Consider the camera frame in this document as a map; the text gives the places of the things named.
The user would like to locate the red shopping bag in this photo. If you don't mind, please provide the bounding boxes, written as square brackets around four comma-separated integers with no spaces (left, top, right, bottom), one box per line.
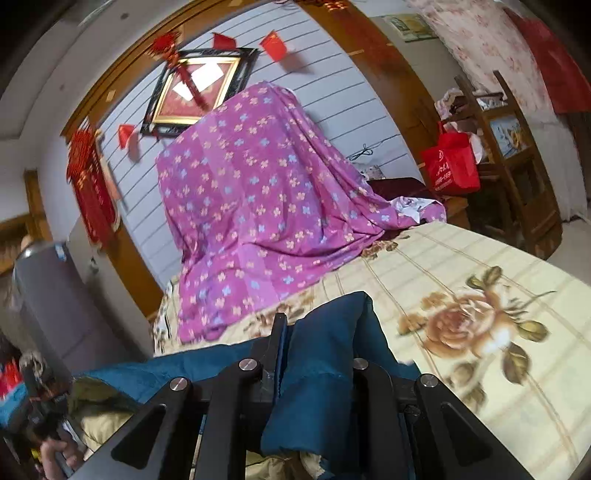
[420,122,482,195]

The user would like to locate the red hanging firecracker decoration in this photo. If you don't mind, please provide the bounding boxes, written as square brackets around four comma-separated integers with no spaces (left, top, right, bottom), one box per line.
[66,129,122,245]

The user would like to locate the wooden chair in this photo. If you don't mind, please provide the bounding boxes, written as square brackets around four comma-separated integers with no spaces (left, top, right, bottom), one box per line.
[455,69,564,259]

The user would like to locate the rose-print plaid bed sheet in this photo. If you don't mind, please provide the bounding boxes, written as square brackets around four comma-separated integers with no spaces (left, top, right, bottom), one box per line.
[69,222,591,480]

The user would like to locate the teal padded jacket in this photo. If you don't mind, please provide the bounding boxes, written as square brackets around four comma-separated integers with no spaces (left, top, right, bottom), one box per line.
[74,291,419,480]

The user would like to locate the person's left hand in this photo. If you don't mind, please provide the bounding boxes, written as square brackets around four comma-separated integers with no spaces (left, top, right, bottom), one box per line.
[41,438,87,480]

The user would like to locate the dark red blanket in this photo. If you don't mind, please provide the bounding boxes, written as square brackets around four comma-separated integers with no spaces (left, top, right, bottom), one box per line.
[367,178,444,204]

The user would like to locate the black cable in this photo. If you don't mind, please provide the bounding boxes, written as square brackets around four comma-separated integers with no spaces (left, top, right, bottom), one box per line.
[348,134,402,160]

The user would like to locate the red knot ornament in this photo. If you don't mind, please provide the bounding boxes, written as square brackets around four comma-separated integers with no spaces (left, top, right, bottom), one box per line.
[151,32,206,109]

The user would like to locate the wooden headboard frame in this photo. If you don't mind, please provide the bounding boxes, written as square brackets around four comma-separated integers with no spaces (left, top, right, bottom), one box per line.
[62,0,444,324]

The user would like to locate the purple floral sheet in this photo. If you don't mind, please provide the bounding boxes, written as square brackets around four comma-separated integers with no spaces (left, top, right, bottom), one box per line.
[154,80,448,344]

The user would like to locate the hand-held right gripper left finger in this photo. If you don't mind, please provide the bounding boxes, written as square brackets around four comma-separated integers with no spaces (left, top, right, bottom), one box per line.
[69,313,289,480]

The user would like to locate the white printed cloth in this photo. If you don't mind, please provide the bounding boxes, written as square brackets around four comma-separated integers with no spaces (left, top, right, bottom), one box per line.
[392,196,437,222]

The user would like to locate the red hanging cloth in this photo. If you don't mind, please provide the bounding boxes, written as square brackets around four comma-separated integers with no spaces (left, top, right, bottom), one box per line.
[505,7,591,115]

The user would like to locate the floral curtain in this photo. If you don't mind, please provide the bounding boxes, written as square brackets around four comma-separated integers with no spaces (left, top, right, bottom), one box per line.
[409,0,591,222]

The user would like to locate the white pink cloth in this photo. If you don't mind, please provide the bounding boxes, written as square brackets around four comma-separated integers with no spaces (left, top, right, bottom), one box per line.
[436,88,504,121]

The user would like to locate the wall calendar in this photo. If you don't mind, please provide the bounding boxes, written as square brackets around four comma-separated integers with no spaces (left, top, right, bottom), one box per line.
[383,14,437,43]

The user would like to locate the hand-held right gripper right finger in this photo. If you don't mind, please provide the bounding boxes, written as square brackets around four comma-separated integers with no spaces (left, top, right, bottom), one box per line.
[335,357,532,480]

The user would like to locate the black framed picture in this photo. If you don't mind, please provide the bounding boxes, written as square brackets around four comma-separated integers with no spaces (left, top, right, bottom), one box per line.
[140,46,260,138]

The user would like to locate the grey refrigerator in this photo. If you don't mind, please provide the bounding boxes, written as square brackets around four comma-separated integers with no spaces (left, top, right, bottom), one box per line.
[11,228,155,370]

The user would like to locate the pile of colourful clothes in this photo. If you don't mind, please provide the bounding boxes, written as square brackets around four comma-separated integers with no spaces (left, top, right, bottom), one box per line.
[0,355,28,430]

